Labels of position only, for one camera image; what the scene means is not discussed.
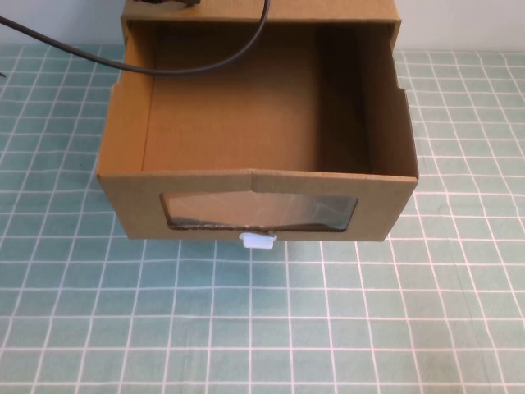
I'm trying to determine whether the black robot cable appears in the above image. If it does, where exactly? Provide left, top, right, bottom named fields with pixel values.
left=0, top=0, right=272, bottom=77

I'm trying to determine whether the cardboard drawer with large window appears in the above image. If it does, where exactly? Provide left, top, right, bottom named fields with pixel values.
left=96, top=19, right=422, bottom=244

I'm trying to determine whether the cardboard sleeve of handled drawer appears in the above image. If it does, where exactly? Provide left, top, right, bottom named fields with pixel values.
left=120, top=0, right=403, bottom=54

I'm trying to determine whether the white plastic drawer handle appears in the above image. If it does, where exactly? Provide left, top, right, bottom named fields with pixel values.
left=239, top=231, right=278, bottom=250

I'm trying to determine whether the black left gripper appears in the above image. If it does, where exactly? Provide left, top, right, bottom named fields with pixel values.
left=130, top=0, right=199, bottom=7

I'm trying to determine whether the green checked tablecloth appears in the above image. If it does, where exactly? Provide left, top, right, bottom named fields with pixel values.
left=0, top=43, right=525, bottom=394

